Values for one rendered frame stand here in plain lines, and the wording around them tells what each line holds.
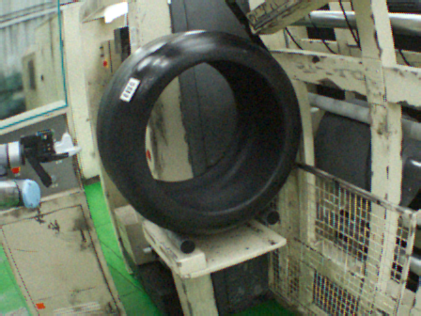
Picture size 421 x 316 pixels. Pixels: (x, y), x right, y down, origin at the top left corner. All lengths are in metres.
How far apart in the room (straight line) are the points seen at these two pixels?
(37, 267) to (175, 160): 0.92
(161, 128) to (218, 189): 0.28
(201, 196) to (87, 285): 0.86
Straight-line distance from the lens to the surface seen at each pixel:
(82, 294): 2.16
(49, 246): 2.02
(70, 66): 4.60
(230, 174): 1.60
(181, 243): 1.31
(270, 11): 1.48
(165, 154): 1.61
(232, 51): 1.23
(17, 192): 1.11
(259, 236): 1.52
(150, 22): 1.54
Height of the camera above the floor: 1.52
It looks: 18 degrees down
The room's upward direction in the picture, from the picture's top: 8 degrees counter-clockwise
